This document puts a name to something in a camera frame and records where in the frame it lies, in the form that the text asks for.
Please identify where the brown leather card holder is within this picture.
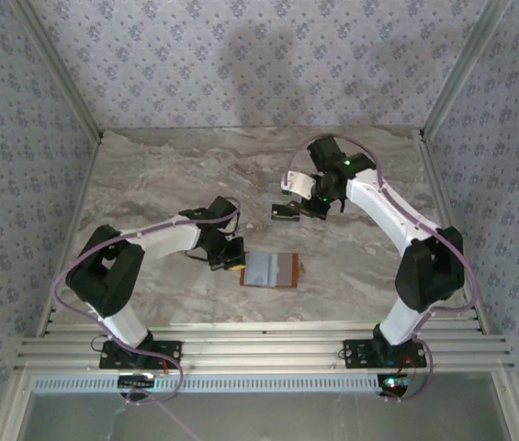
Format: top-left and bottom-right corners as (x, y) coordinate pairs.
(239, 251), (308, 290)

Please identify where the grey metal panel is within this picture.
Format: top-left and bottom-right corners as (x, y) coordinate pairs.
(15, 372), (515, 441)

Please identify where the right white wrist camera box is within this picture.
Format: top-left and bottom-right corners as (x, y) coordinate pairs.
(280, 169), (319, 199)

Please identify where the long aluminium mounting rail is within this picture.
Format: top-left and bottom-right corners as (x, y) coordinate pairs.
(13, 320), (515, 374)

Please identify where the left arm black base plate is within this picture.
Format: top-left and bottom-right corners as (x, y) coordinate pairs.
(98, 340), (184, 370)

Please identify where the aluminium side rail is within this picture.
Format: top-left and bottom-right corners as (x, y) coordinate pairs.
(37, 137), (103, 337)
(417, 130), (491, 335)

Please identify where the grey slotted cable duct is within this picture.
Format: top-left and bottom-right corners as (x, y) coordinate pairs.
(32, 377), (382, 395)

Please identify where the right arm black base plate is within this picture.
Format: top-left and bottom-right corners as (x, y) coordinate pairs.
(342, 338), (427, 370)

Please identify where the aluminium corner post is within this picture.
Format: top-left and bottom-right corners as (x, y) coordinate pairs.
(10, 0), (105, 141)
(418, 0), (513, 141)

